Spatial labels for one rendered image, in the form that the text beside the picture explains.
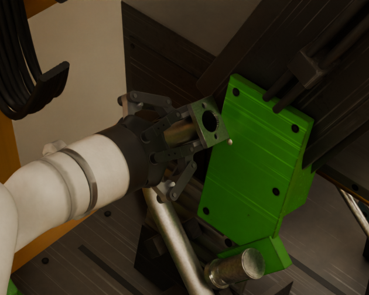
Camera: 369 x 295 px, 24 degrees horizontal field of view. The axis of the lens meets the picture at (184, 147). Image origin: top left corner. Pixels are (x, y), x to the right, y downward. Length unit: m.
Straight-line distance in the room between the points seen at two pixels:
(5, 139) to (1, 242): 0.42
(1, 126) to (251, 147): 0.35
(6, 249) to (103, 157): 0.16
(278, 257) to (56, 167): 0.32
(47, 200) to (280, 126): 0.28
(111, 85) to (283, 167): 1.97
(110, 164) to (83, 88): 2.04
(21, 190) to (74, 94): 2.05
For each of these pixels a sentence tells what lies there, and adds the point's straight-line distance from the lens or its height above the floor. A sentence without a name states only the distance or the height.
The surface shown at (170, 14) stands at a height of 1.24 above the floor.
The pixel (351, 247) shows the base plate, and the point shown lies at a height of 0.90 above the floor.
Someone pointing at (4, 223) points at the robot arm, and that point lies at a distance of 0.78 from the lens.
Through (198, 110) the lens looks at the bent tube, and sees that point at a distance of 0.99.
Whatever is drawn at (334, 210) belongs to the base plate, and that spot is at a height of 0.90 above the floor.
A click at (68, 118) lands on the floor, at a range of 2.80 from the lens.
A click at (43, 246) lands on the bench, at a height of 0.88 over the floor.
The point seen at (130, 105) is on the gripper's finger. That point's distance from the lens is 0.95.
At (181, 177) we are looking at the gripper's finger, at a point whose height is 1.20.
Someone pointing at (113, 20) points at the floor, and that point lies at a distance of 3.19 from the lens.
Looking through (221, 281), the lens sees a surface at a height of 1.05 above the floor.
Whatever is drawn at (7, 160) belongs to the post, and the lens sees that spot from 1.20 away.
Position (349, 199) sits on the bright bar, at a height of 1.07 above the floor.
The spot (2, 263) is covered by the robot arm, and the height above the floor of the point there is 1.31.
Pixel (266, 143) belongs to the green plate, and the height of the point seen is 1.22.
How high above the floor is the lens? 1.91
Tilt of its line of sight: 45 degrees down
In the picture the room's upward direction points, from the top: straight up
